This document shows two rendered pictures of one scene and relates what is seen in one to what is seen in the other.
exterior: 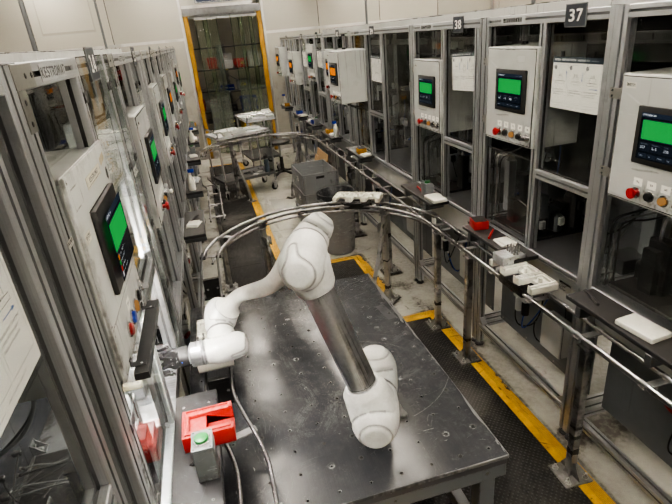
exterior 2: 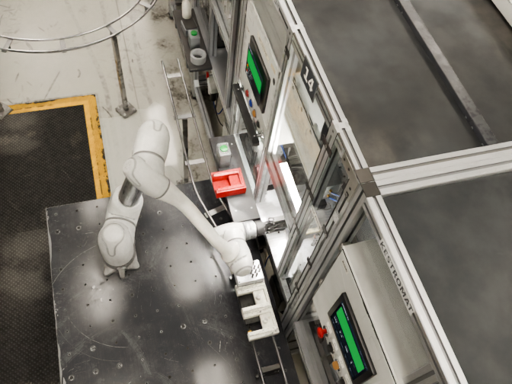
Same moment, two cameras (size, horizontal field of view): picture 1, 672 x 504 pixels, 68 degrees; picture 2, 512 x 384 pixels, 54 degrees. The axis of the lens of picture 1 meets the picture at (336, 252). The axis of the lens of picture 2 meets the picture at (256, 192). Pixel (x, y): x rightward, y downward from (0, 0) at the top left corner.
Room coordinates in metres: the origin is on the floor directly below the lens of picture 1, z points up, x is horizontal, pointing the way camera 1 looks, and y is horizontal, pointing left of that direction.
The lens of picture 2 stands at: (2.59, 0.28, 3.13)
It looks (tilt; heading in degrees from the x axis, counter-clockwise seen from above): 58 degrees down; 167
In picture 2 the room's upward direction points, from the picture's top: 12 degrees clockwise
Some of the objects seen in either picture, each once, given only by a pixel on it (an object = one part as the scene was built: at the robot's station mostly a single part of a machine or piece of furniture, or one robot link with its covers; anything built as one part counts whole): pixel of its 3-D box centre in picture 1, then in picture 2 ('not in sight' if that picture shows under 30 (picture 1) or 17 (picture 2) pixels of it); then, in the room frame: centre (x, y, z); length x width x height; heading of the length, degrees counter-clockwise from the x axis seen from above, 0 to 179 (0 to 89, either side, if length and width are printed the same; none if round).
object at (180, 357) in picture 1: (176, 358); (264, 226); (1.51, 0.61, 1.01); 0.09 x 0.07 x 0.08; 103
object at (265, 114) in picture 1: (259, 139); not in sight; (8.46, 1.10, 0.48); 0.84 x 0.58 x 0.97; 21
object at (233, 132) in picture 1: (242, 158); not in sight; (7.13, 1.21, 0.48); 0.88 x 0.56 x 0.96; 121
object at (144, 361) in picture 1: (145, 332); (246, 112); (1.10, 0.51, 1.37); 0.36 x 0.04 x 0.04; 13
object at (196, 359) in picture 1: (197, 353); (249, 229); (1.52, 0.54, 1.01); 0.09 x 0.06 x 0.09; 13
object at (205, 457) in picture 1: (202, 455); (225, 155); (1.07, 0.43, 0.97); 0.08 x 0.08 x 0.12; 13
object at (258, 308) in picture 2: (215, 345); (253, 300); (1.82, 0.56, 0.84); 0.36 x 0.14 x 0.10; 13
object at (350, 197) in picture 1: (358, 200); not in sight; (3.63, -0.21, 0.84); 0.37 x 0.14 x 0.10; 71
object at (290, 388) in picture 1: (310, 367); (170, 319); (1.84, 0.16, 0.66); 1.50 x 1.06 x 0.04; 13
